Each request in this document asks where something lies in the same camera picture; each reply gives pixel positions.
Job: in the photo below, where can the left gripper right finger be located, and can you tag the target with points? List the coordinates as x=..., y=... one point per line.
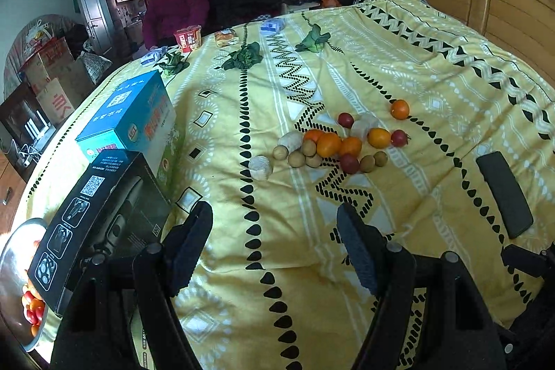
x=364, y=245

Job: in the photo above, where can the blue green carton box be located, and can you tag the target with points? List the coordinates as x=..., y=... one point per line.
x=137, y=116

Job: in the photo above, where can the wooden chest of drawers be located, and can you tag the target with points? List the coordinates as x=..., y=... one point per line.
x=11, y=190

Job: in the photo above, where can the orange top centre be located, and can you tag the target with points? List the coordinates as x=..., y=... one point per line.
x=379, y=138

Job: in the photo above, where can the yellow patterned bed blanket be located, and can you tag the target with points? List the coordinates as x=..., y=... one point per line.
x=274, y=287

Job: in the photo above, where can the white wifi router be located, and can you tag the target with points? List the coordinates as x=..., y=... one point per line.
x=40, y=129

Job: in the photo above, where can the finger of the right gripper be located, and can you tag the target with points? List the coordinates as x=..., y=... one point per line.
x=512, y=203

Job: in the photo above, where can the green leaf vegetable left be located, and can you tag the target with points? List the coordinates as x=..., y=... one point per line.
x=172, y=63

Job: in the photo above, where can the red snack cup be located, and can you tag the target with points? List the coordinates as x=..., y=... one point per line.
x=189, y=38

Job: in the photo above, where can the black product box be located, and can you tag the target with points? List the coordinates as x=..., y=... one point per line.
x=114, y=210

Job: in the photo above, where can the white foam fruit wrap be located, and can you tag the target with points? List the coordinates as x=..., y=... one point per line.
x=260, y=167

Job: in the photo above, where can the green leaf vegetable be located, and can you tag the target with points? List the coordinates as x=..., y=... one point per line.
x=172, y=63
x=314, y=41
x=248, y=56

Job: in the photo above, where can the green leaf vegetable right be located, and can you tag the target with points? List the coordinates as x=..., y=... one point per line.
x=314, y=41

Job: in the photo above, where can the green leaf vegetable centre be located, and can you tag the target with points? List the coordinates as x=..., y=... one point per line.
x=248, y=56

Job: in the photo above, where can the orange snack packet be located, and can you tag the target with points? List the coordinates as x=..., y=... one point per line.
x=226, y=37

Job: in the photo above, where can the lone orange on blanket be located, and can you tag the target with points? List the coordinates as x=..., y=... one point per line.
x=400, y=110

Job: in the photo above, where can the steel round bowl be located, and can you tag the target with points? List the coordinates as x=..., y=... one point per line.
x=23, y=317

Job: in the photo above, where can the blue tissue pack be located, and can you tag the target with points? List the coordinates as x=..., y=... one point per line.
x=272, y=26

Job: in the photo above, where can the cardboard box with red print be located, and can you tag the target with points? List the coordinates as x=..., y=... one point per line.
x=60, y=82

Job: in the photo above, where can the person in purple jacket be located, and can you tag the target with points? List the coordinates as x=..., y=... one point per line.
x=165, y=17

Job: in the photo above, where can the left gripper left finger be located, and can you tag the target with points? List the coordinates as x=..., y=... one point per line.
x=184, y=244

